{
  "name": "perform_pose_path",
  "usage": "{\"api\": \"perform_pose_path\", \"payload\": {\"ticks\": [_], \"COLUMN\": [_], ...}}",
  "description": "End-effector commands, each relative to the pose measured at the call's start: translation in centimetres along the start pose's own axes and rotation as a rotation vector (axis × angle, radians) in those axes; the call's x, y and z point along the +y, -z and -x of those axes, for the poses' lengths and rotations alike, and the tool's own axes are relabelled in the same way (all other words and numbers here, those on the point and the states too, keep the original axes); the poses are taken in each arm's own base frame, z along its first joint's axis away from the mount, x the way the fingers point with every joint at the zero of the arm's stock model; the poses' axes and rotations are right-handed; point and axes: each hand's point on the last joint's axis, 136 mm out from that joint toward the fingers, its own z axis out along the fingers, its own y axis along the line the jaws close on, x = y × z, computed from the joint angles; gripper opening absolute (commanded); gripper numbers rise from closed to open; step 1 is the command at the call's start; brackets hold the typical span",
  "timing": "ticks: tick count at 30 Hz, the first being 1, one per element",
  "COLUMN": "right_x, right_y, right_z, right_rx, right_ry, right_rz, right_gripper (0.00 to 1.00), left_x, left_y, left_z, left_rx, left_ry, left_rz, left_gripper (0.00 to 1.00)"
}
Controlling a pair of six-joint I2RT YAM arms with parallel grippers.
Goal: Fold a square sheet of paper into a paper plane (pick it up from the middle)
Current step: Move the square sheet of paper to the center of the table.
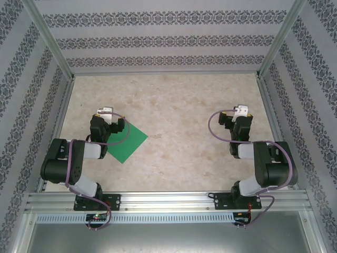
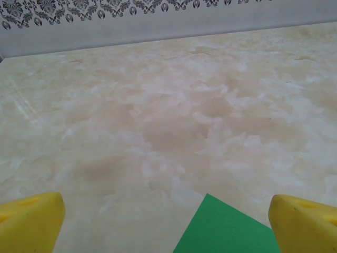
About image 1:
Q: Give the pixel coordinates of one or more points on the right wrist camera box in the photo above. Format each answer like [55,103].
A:
[241,109]

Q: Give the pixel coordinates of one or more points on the aluminium frame post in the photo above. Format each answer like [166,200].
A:
[48,37]
[282,37]

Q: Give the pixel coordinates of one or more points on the aluminium frame strut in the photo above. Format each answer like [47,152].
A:
[25,234]
[313,234]

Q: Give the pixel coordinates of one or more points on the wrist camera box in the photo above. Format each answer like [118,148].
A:
[105,112]
[241,109]

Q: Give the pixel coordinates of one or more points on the green paper sheet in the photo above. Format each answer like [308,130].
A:
[129,147]

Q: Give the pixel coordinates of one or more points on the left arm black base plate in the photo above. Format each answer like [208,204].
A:
[114,201]

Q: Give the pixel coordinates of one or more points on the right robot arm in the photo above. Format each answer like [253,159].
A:
[276,168]

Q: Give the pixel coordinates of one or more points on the grey metal sheet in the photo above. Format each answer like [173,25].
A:
[168,237]

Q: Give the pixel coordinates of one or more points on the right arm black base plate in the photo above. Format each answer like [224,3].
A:
[219,201]

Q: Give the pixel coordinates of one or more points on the aluminium mounting rail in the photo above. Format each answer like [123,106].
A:
[168,201]

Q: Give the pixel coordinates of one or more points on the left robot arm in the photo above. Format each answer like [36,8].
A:
[60,163]

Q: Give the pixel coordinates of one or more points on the aluminium side rail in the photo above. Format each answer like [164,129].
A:
[273,118]
[57,131]

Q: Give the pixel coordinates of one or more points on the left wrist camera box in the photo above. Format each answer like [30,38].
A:
[105,112]

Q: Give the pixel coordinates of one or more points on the aluminium back rail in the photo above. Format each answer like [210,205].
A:
[166,72]

